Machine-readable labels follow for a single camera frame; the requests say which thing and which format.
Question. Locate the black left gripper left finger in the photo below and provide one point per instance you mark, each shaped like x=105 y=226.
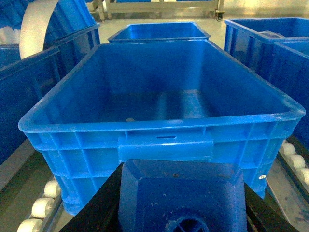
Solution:
x=101 y=213

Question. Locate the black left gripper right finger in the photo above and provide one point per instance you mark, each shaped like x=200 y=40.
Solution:
x=261 y=217

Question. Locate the blue square block part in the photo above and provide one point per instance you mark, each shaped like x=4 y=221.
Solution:
x=181 y=196

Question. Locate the stainless steel flow rack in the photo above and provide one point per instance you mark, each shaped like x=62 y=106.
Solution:
x=25 y=187

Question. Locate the blue bin front middle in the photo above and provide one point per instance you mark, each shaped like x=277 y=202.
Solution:
x=185 y=100

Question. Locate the blue bin front right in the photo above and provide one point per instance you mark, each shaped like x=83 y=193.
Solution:
x=291 y=75

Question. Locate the blue bin front left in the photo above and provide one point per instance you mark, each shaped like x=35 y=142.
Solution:
x=23 y=82

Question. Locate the blue bin rear right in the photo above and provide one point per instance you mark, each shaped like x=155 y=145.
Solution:
x=251 y=40

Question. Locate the tilted blue bin rear left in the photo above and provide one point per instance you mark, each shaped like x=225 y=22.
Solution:
x=69 y=16

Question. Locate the blue bin rear middle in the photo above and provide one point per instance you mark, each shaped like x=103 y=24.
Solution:
x=156 y=32

